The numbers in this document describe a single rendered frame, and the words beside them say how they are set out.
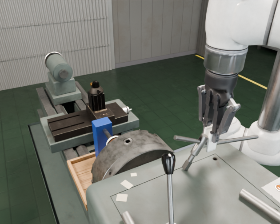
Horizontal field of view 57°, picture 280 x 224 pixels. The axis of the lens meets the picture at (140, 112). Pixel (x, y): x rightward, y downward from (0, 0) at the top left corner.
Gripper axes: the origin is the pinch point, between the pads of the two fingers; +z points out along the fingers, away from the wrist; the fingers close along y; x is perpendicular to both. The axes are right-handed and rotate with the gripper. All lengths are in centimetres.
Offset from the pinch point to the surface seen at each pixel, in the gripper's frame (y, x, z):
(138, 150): 16.0, 13.6, 10.6
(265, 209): -20.0, -0.1, 7.0
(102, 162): 22.2, 24.1, 16.2
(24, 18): 371, 7, 35
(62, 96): 127, 15, 43
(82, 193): 37, 29, 44
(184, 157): 4.9, 4.1, 8.8
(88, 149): 72, 16, 50
